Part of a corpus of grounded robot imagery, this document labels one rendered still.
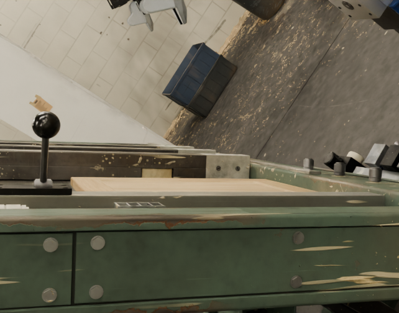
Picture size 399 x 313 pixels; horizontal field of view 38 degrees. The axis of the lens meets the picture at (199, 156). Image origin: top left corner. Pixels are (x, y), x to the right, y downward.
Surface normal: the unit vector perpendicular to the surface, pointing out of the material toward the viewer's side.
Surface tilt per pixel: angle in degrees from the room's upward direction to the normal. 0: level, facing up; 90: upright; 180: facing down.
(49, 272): 90
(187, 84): 90
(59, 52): 90
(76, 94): 90
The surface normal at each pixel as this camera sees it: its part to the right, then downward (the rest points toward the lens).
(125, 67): 0.22, 0.19
